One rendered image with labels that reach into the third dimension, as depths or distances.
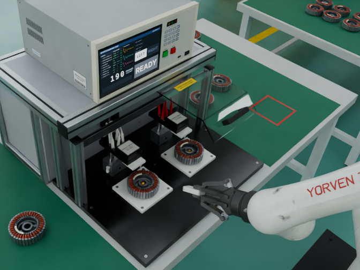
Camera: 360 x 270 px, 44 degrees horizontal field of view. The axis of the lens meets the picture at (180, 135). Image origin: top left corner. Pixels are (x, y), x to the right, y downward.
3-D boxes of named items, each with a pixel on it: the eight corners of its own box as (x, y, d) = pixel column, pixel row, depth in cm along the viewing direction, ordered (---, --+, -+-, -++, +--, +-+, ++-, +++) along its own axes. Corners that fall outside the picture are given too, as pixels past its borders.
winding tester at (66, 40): (192, 56, 159) (199, 2, 146) (97, 104, 133) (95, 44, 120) (119, 16, 177) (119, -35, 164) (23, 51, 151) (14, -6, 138)
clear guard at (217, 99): (256, 112, 156) (260, 99, 152) (214, 143, 142) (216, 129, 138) (188, 72, 171) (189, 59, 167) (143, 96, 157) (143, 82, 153)
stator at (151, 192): (165, 188, 155) (166, 181, 153) (142, 205, 148) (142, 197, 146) (143, 171, 160) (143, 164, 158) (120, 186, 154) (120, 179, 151)
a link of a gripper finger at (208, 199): (234, 201, 130) (234, 206, 130) (205, 194, 138) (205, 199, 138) (227, 203, 127) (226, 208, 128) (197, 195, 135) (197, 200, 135)
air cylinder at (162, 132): (172, 137, 177) (173, 127, 174) (159, 145, 173) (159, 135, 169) (163, 131, 180) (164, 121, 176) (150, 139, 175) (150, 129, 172)
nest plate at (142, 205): (172, 190, 156) (173, 188, 155) (142, 214, 147) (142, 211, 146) (143, 168, 163) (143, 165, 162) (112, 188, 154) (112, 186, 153)
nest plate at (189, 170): (215, 158, 171) (216, 156, 170) (189, 178, 162) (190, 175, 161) (186, 139, 177) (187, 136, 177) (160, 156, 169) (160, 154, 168)
